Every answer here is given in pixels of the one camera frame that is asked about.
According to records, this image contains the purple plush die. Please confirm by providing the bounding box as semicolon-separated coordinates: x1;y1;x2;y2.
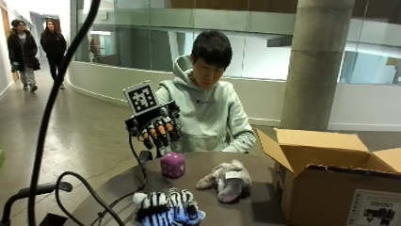
158;152;186;180

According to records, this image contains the person in pale green hoodie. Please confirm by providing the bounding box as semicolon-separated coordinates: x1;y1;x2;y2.
154;30;256;154

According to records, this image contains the white cube with black markers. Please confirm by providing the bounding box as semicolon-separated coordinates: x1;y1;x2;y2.
121;80;162;117

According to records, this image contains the grey plush elephant toy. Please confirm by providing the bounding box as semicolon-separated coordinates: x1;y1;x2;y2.
194;158;253;204

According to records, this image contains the black and white zebra plush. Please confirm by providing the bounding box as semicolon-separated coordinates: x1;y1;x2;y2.
131;186;206;226

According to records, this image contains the glass partition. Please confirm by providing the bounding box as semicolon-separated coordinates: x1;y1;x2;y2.
73;0;401;87

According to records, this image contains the brown cardboard box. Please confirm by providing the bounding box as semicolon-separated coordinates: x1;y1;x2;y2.
254;127;401;226

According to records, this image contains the grey concrete column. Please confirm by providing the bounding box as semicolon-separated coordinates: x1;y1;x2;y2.
278;0;356;132

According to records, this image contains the thin black glove cable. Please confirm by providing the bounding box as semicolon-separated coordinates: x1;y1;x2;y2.
89;133;150;226

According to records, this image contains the looped black cable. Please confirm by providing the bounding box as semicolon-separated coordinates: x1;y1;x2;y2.
53;170;126;226

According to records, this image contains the thick black cable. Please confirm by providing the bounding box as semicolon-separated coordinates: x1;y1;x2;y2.
26;0;102;226

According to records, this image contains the black stand handle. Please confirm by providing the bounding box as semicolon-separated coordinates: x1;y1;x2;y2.
0;181;73;226

